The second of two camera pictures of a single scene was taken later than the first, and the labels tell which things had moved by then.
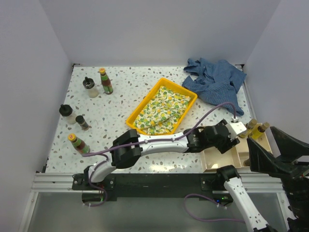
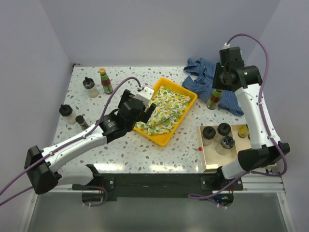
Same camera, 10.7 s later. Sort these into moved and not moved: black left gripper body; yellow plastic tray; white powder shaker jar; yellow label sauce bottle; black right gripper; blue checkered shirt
Moved: black left gripper body; black right gripper
Not moved: white powder shaker jar; blue checkered shirt; yellow plastic tray; yellow label sauce bottle
